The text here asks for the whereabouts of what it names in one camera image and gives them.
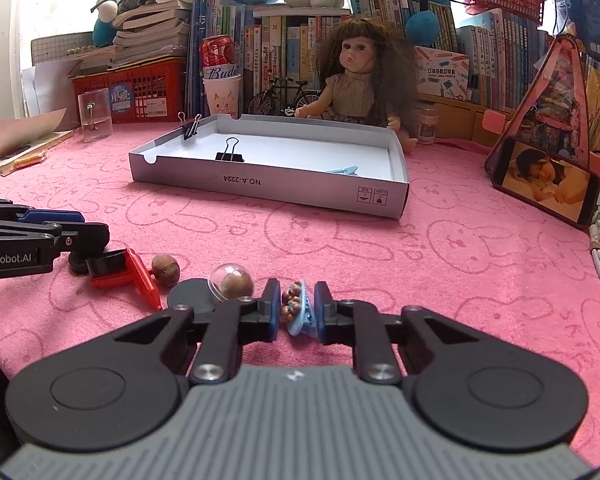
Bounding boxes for white shelf board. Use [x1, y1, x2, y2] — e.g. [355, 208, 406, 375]
[252, 6, 352, 18]

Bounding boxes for stack of worn books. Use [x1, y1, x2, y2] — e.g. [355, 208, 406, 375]
[111, 0, 192, 68]

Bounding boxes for white printed carton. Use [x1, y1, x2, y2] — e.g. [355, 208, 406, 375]
[414, 46, 471, 100]

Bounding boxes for large red plastic basket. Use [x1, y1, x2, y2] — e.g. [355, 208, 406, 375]
[69, 57, 188, 123]

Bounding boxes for red and black clip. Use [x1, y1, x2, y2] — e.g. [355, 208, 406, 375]
[86, 248, 163, 311]

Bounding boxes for blue beaded hair clip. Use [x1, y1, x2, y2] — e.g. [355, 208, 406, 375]
[280, 280, 315, 337]

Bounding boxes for miniature black bicycle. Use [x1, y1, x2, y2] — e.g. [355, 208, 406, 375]
[247, 76, 322, 117]

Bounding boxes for row of blue-spined books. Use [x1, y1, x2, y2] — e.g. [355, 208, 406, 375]
[456, 9, 557, 111]

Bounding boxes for pink triangular stand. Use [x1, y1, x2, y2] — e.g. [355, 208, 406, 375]
[485, 34, 600, 181]

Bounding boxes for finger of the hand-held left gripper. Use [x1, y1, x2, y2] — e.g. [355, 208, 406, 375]
[0, 222, 111, 261]
[0, 198, 86, 225]

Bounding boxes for pink printed towel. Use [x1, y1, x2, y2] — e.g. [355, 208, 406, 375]
[0, 120, 600, 463]

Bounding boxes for row of thin blue books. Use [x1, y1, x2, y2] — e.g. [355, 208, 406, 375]
[184, 0, 255, 117]

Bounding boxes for clear acrylic cup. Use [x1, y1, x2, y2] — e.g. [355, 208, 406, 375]
[77, 88, 114, 144]

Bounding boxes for black binder clip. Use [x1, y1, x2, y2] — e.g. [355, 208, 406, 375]
[215, 137, 246, 163]
[178, 112, 203, 141]

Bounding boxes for white paper sheets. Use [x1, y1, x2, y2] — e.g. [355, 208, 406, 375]
[21, 61, 81, 117]

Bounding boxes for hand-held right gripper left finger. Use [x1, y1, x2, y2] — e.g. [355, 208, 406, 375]
[112, 280, 283, 386]

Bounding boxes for red drink can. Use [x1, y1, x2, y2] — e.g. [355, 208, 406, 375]
[200, 35, 239, 81]

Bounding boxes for row of tall books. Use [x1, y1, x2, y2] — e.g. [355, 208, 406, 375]
[347, 0, 462, 52]

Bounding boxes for row of colourful books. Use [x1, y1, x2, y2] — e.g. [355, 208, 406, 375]
[252, 12, 342, 112]

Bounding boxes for clear plastic dome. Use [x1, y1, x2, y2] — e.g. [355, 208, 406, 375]
[208, 263, 255, 303]

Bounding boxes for small glass jar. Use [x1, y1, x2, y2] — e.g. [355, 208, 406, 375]
[414, 101, 439, 144]

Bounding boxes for smartphone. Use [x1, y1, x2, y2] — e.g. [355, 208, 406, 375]
[495, 138, 600, 228]

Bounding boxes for long-haired doll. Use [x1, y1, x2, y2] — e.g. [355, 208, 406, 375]
[295, 17, 419, 154]

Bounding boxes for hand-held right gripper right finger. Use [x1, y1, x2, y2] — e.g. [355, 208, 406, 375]
[314, 281, 486, 385]

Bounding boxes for blue and white plush toy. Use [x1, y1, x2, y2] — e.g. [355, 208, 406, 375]
[90, 0, 122, 47]

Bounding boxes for wooden shelf box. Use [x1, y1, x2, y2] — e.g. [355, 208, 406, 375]
[419, 91, 512, 147]

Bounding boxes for yellow-edged open book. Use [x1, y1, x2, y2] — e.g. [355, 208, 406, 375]
[0, 107, 76, 179]

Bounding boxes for grey grid cutting mat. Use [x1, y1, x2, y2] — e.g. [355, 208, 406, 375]
[30, 32, 97, 67]

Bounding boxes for white cardboard box tray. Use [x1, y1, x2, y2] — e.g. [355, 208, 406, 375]
[128, 113, 410, 219]

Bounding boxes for white paper cup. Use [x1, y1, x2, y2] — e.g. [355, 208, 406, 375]
[202, 74, 242, 120]

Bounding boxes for blue cardboard box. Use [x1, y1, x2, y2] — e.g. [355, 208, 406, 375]
[554, 0, 600, 57]

